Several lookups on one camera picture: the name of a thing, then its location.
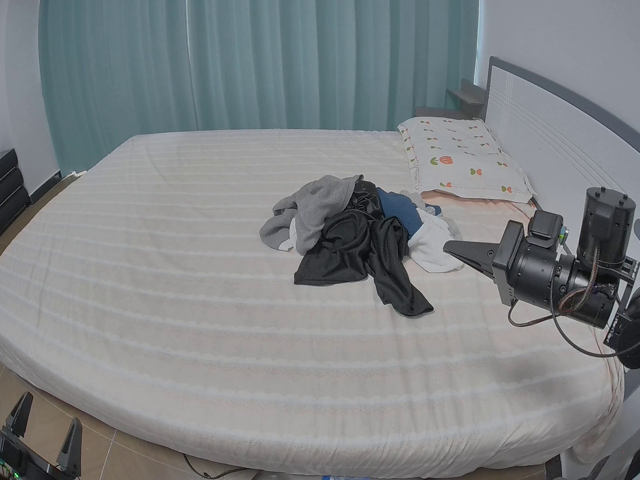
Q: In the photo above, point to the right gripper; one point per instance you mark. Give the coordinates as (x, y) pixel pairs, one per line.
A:
(540, 278)

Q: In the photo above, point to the bed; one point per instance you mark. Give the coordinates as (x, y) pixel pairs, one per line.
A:
(200, 268)

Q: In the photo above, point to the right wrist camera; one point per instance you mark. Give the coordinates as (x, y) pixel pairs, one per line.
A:
(545, 228)

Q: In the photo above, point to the dark blue garment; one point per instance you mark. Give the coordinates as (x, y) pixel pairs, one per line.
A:
(397, 213)

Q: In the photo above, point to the black shiny garment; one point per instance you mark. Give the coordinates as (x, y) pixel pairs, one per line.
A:
(367, 200)

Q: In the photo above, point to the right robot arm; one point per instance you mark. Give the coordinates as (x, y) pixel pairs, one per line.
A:
(607, 223)

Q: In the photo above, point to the black chest of drawers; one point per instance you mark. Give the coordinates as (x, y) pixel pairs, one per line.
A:
(12, 188)

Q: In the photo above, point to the black T-shirt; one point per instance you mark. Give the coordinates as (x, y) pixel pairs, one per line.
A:
(345, 248)

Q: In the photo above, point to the blue-green curtain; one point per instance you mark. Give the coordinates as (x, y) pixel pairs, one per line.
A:
(115, 68)
(325, 43)

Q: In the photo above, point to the white printed pillow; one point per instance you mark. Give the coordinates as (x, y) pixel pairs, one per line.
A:
(460, 153)

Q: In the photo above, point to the white garment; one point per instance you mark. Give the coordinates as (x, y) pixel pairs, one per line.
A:
(435, 248)

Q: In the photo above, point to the grey garment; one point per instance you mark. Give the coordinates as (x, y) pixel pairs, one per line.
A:
(320, 198)

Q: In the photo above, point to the grey bedside table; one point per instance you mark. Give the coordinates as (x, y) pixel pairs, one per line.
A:
(470, 95)

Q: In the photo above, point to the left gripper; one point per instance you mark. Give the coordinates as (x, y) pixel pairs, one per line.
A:
(25, 460)

